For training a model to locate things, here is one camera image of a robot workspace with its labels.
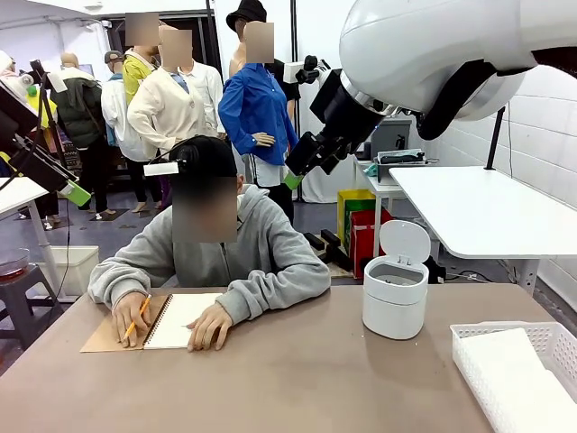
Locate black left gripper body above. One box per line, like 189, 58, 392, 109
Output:
0, 83, 41, 157

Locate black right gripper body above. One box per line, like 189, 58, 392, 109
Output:
316, 83, 387, 146

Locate yellow pencil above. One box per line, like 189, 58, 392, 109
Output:
122, 293, 152, 344

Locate spiral notebook with brown cover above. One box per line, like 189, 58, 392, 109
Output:
79, 292, 224, 354

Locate person's right forearm grey sleeve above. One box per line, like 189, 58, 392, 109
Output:
87, 259, 152, 312

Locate person's left forearm grey sleeve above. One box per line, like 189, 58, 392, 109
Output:
220, 265, 333, 326

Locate person's right hand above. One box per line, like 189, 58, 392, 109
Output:
111, 291, 154, 349

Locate person's left hand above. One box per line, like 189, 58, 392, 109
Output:
186, 301, 234, 353

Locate white tilted desk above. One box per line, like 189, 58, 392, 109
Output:
0, 176, 64, 299

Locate yellow bag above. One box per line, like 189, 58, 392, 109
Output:
336, 189, 378, 253

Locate grey box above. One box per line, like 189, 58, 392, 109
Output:
376, 117, 414, 160

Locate mannequin in dark green jacket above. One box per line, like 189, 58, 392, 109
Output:
49, 52, 117, 217

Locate small white side table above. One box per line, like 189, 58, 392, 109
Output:
353, 155, 434, 222

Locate grey tray with tools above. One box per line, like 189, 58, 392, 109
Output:
373, 150, 427, 185

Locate mannequin in blue shirt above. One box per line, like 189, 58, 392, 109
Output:
217, 22, 303, 226

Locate mannequin in black t-shirt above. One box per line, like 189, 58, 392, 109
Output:
269, 58, 302, 136

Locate mannequin in white hoodie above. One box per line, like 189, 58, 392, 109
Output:
101, 50, 152, 163

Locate black cap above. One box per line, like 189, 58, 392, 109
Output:
169, 134, 239, 180

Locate red bag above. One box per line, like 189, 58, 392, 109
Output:
349, 208, 393, 280

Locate black wooden blocks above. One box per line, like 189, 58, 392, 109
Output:
304, 228, 353, 272

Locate clear bowl with red liquid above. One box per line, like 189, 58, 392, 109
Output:
0, 247, 32, 277

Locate person in grey hoodie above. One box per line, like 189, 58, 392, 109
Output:
87, 183, 333, 326

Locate black stand pole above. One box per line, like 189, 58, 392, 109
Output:
290, 0, 304, 203

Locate mannequin in white shirt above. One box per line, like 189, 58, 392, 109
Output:
179, 60, 226, 141

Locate white storage bin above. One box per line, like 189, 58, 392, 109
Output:
34, 245, 100, 299

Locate mannequin in yellow jacket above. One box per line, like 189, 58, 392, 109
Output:
122, 13, 163, 213

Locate dark grey stool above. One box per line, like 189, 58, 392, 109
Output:
0, 263, 64, 351

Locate mannequin in cream cardigan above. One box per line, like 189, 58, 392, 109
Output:
127, 26, 213, 172

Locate black tripod pole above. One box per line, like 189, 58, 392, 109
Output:
484, 106, 508, 171

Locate black bucket hat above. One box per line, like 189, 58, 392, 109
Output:
225, 0, 268, 32

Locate large white table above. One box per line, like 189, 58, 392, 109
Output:
388, 165, 577, 297

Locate white trash bin with lid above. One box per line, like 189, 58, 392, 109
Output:
362, 219, 433, 341

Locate white perforated plastic basket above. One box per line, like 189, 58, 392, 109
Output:
449, 320, 577, 433

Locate white paper stack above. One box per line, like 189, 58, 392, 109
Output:
459, 327, 577, 433

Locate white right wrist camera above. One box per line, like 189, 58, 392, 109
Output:
283, 54, 343, 123

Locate thin black hanging cable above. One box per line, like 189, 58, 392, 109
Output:
56, 198, 72, 299

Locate white head-mounted camera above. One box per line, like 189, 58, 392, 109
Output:
142, 143, 200, 178

